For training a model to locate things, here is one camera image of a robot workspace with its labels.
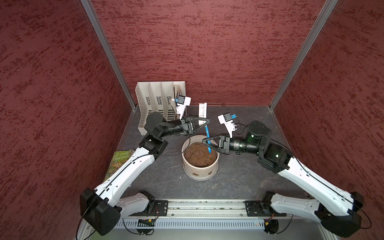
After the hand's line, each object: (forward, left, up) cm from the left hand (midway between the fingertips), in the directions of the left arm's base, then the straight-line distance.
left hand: (207, 124), depth 55 cm
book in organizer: (+41, +17, -18) cm, 48 cm away
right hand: (-6, +2, -6) cm, 9 cm away
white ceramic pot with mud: (0, +2, -32) cm, 32 cm away
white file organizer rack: (+49, +35, -30) cm, 67 cm away
